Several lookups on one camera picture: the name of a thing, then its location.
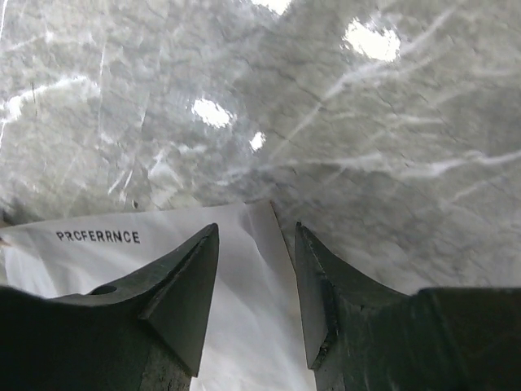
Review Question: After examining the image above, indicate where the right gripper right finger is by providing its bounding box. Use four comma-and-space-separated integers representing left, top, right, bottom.
294, 224, 520, 390

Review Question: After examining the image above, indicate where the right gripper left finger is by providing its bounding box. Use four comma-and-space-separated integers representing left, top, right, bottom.
1, 223, 219, 390

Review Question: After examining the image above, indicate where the grey underwear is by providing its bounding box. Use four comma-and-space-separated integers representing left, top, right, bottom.
1, 201, 315, 390

